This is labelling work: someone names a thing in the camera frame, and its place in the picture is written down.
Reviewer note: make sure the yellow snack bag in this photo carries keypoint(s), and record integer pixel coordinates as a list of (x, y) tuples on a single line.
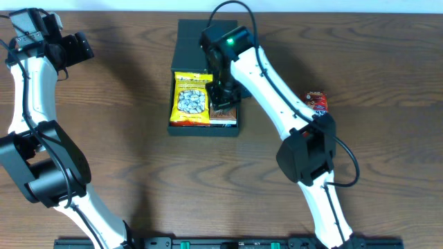
[(190, 103)]

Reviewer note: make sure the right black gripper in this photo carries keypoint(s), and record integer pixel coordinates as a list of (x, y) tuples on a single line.
[(223, 97)]

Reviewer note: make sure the black gift box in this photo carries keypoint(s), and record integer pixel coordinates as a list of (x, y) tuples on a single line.
[(189, 57)]

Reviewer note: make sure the red Hello Panda box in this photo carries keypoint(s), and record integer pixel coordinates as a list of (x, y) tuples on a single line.
[(316, 100)]

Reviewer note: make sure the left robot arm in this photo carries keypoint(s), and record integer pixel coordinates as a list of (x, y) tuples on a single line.
[(42, 160)]

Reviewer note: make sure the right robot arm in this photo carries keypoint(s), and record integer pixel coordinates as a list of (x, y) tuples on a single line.
[(308, 141)]

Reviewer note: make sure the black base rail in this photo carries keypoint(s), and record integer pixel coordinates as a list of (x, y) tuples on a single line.
[(291, 243)]

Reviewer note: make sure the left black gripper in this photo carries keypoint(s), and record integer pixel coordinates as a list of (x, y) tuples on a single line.
[(80, 46)]

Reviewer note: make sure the brown Pocky box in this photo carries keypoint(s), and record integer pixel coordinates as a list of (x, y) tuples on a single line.
[(223, 116)]

